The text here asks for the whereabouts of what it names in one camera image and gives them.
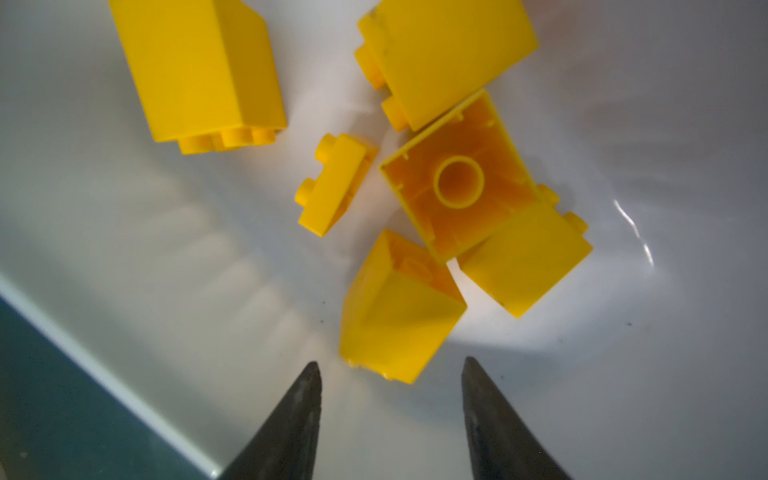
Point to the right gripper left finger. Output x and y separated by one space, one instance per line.
285 446

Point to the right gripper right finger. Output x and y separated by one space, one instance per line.
501 446

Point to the white tray back right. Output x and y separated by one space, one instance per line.
184 285

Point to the yellow brick pair centre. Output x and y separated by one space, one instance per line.
461 179

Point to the yellow upturned small brick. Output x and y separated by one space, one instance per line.
346 160

